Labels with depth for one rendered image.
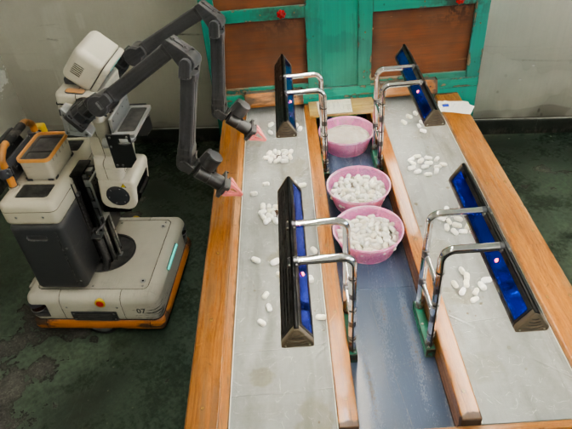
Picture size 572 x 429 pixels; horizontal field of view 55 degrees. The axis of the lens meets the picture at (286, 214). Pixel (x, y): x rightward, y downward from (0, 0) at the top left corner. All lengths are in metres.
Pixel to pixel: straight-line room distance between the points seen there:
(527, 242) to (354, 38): 1.30
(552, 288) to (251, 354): 0.99
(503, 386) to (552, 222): 1.89
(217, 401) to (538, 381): 0.90
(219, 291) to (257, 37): 1.36
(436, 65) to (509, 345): 1.60
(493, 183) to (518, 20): 1.70
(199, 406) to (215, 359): 0.16
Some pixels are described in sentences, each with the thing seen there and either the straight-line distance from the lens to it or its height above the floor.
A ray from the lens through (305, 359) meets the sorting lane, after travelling 1.71.
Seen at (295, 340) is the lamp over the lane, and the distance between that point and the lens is 1.34.
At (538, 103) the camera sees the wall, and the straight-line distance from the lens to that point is 4.18.
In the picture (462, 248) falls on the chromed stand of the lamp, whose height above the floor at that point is 1.12.
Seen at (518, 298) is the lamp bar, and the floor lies 1.09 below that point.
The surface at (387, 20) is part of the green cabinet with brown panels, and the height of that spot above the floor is 1.16.
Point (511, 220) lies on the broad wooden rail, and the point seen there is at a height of 0.76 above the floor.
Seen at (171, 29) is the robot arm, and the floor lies 1.34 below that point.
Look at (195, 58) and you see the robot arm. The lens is 1.91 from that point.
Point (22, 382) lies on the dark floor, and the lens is 2.93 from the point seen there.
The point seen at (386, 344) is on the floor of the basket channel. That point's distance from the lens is 1.83.
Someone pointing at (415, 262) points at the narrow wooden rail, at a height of 0.76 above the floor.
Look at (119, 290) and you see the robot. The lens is 2.71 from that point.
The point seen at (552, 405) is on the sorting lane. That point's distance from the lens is 1.73.
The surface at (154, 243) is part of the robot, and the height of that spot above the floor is 0.28.
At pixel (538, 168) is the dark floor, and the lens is 3.91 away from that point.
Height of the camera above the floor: 2.13
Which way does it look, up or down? 39 degrees down
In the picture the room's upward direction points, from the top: 5 degrees counter-clockwise
